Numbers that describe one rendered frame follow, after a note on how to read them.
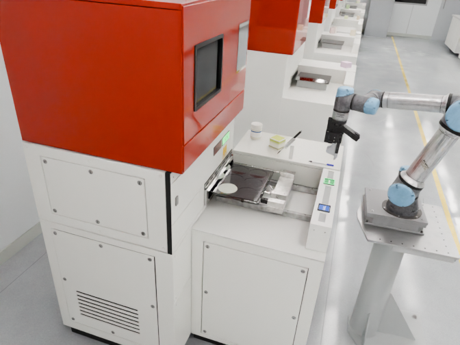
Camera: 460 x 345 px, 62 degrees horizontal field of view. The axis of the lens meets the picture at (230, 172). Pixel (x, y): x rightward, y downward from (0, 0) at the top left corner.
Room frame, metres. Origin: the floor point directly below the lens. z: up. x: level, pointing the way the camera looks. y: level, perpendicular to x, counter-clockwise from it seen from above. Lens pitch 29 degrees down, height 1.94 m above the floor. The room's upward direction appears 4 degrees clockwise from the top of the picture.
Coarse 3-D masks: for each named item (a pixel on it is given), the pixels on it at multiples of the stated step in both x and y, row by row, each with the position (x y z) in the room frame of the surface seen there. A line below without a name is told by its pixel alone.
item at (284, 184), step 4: (280, 176) 1.91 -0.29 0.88; (280, 180) 1.86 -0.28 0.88; (284, 180) 1.86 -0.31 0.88; (288, 180) 1.87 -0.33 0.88; (292, 180) 1.87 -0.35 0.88; (280, 184) 1.81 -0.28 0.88; (284, 184) 1.82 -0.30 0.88; (288, 184) 1.82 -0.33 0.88; (292, 184) 1.86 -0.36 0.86; (276, 188) 1.77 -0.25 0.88; (280, 188) 1.77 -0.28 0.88; (284, 188) 1.77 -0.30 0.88; (288, 188) 1.78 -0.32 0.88; (288, 192) 1.73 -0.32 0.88; (284, 204) 1.62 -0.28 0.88; (268, 208) 1.59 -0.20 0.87; (272, 208) 1.58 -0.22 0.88; (276, 208) 1.58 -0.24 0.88; (280, 208) 1.58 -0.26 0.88; (276, 212) 1.58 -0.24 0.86; (280, 212) 1.57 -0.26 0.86
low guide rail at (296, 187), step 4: (272, 180) 1.91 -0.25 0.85; (268, 184) 1.90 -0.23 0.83; (272, 184) 1.89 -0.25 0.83; (276, 184) 1.89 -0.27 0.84; (292, 188) 1.86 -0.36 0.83; (296, 188) 1.85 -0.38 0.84; (300, 188) 1.85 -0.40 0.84; (304, 188) 1.84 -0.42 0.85; (308, 188) 1.84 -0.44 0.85; (312, 188) 1.84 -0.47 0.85; (308, 192) 1.83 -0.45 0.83; (312, 192) 1.83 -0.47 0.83; (316, 192) 1.82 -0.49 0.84
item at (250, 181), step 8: (232, 168) 1.93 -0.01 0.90; (240, 168) 1.93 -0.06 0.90; (248, 168) 1.94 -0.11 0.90; (256, 168) 1.94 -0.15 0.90; (232, 176) 1.84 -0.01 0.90; (240, 176) 1.84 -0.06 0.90; (248, 176) 1.85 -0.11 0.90; (256, 176) 1.86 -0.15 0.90; (264, 176) 1.86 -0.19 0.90; (216, 184) 1.74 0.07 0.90; (240, 184) 1.75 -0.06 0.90; (248, 184) 1.76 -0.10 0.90; (256, 184) 1.77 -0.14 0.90; (264, 184) 1.77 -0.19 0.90; (216, 192) 1.66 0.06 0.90; (240, 192) 1.67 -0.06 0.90; (248, 192) 1.68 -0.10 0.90; (256, 192) 1.68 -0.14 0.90; (256, 200) 1.61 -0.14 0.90
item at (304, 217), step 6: (216, 198) 1.70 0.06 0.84; (222, 198) 1.69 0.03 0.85; (234, 204) 1.67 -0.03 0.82; (240, 204) 1.66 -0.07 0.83; (246, 204) 1.66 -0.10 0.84; (252, 204) 1.65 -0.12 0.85; (264, 210) 1.63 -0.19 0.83; (288, 210) 1.61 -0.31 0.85; (288, 216) 1.59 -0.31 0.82; (294, 216) 1.58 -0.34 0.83; (300, 216) 1.58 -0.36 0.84; (306, 216) 1.57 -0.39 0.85
